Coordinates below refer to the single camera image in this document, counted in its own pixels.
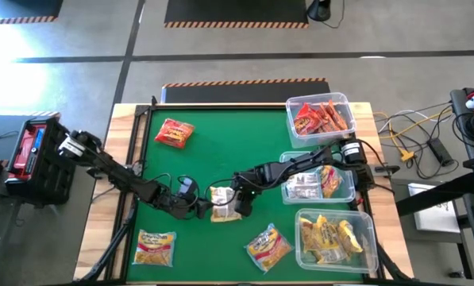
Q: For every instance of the black round stand base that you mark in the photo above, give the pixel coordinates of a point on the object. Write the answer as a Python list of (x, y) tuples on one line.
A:
[(319, 10)]

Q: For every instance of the blue-edged Maruchan noodle pack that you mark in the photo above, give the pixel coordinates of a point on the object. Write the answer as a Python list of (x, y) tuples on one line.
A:
[(155, 248), (331, 180), (268, 248), (304, 184)]

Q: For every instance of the red and black tool box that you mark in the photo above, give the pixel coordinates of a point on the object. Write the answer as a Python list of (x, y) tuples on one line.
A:
[(42, 175)]

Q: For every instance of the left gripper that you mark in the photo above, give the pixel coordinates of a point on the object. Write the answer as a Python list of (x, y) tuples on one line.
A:
[(179, 206)]

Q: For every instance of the green table mat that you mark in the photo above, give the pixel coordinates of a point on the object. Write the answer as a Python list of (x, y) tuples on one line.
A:
[(220, 159)]

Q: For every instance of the white box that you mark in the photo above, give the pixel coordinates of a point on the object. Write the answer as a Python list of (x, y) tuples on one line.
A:
[(435, 218)]

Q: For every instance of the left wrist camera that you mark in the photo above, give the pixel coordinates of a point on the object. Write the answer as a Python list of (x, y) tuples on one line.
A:
[(186, 186)]

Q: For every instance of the clear plastic bin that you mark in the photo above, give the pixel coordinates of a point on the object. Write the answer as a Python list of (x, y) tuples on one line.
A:
[(369, 246), (347, 194), (320, 140)]

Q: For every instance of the black diagonal bar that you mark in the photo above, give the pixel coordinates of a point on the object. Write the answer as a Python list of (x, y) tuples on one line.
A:
[(431, 196)]

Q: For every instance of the black power brick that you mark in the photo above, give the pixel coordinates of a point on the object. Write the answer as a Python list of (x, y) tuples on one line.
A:
[(440, 151)]

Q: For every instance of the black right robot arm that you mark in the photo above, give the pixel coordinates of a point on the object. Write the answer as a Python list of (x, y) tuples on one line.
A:
[(300, 163)]

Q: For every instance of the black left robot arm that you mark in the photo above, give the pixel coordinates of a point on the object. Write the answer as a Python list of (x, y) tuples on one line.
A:
[(117, 175)]

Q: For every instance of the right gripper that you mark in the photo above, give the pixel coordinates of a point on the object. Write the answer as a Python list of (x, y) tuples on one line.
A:
[(248, 182)]

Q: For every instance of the small black floor object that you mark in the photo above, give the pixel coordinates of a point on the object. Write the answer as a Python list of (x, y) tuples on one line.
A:
[(457, 274)]

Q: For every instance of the dark grey side desk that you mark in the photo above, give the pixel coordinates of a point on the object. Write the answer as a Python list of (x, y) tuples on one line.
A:
[(468, 149)]

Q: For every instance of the black aluminium frame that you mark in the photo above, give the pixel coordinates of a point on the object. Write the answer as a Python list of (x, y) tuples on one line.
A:
[(140, 109)]

